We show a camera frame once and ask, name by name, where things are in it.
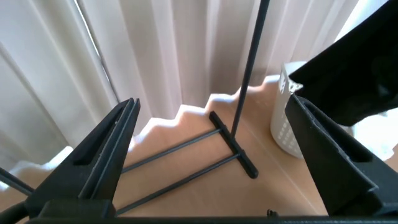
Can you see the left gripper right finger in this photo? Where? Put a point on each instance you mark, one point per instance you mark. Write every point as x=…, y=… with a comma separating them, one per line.
x=345, y=174

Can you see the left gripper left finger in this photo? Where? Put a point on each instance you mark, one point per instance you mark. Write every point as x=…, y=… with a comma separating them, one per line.
x=87, y=174

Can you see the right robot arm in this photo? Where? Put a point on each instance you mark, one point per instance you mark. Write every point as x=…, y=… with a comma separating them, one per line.
x=348, y=62

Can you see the white laundry basket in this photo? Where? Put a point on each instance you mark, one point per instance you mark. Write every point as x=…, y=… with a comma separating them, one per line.
x=281, y=130

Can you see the black clothes rack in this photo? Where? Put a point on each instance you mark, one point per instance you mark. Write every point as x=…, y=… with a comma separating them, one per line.
x=234, y=146

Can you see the beige curtain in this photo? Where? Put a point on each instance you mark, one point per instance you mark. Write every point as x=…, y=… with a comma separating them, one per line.
x=174, y=46

